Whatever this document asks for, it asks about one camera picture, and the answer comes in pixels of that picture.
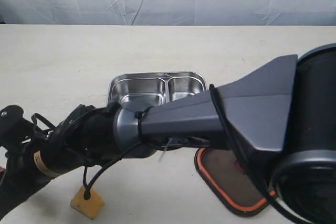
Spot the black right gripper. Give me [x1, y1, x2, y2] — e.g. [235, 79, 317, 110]
[1, 104, 120, 218]

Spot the yellow cheese wedge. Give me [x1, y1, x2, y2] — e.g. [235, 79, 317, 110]
[70, 186, 105, 220]

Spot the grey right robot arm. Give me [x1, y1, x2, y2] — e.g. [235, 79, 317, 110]
[1, 44, 335, 223]

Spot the steel two-compartment lunch box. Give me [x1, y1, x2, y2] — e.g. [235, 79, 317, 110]
[107, 71, 207, 106]

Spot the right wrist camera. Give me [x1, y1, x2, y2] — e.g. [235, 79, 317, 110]
[1, 105, 26, 150]

